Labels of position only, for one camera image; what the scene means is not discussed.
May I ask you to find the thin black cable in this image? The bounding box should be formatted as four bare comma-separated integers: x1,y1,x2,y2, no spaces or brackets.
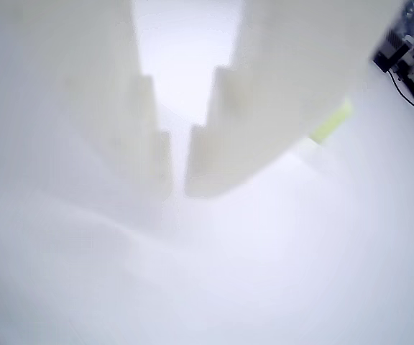
392,69,414,113

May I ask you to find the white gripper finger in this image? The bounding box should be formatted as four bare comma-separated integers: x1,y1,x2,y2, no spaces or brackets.
183,0,405,198
0,0,175,231

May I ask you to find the pale yellow foam block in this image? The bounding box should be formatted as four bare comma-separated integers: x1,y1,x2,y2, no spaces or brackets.
307,97,355,145

